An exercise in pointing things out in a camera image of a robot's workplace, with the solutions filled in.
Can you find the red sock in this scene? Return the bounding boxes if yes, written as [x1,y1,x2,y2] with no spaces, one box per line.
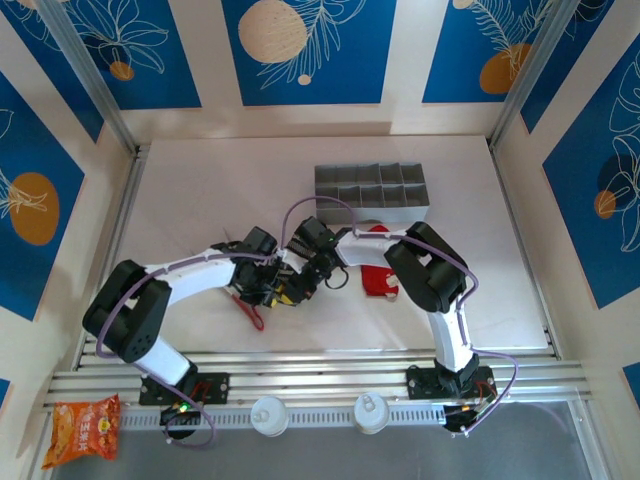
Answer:
[360,224,401,300]

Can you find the grey divided organizer box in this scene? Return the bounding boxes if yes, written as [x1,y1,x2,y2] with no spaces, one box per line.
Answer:
[313,162,431,225]

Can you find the left white round cap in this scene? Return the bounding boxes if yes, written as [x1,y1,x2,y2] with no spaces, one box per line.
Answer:
[249,395,290,439]

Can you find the white round cap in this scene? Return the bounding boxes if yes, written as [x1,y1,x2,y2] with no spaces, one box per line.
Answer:
[353,393,391,435]
[249,395,290,439]

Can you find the right white round cap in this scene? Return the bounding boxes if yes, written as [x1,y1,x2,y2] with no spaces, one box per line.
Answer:
[353,393,391,435]

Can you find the black left controller board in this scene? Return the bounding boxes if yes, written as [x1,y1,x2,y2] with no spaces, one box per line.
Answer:
[159,399,201,441]

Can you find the black controller board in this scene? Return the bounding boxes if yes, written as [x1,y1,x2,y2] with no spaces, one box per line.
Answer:
[442,399,496,439]
[159,399,201,441]

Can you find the black right controller board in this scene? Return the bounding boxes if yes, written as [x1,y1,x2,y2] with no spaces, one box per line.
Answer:
[442,399,496,439]

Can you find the orange snack bag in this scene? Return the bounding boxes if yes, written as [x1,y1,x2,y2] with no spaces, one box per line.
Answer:
[40,393,122,470]

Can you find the red-handled metal tongs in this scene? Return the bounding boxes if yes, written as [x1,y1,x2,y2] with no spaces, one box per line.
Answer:
[222,227,265,331]

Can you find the black camera cable loop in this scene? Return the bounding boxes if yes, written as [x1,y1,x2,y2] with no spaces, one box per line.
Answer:
[323,267,352,292]

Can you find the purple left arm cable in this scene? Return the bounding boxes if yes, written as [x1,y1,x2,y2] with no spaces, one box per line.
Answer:
[94,247,286,449]

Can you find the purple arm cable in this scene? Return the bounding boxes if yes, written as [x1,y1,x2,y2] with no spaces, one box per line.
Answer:
[94,247,286,449]
[279,195,521,439]

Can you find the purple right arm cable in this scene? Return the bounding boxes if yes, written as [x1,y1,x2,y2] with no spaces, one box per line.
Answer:
[279,195,521,439]

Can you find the aluminium front rail frame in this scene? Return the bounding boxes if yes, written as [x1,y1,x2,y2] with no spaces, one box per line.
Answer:
[42,349,596,409]

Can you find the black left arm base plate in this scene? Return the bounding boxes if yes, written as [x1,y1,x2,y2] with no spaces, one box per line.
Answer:
[138,372,231,406]

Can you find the slotted white cable duct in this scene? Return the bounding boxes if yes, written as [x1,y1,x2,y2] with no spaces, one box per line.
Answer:
[119,404,447,431]

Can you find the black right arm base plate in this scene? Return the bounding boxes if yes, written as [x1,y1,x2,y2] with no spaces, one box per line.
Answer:
[405,364,496,401]

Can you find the aluminium side rail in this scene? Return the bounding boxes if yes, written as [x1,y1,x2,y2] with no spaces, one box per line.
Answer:
[489,147,560,357]
[73,147,150,371]

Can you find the aluminium corner post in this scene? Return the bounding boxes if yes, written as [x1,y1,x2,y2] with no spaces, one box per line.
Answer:
[37,0,140,155]
[488,0,584,151]

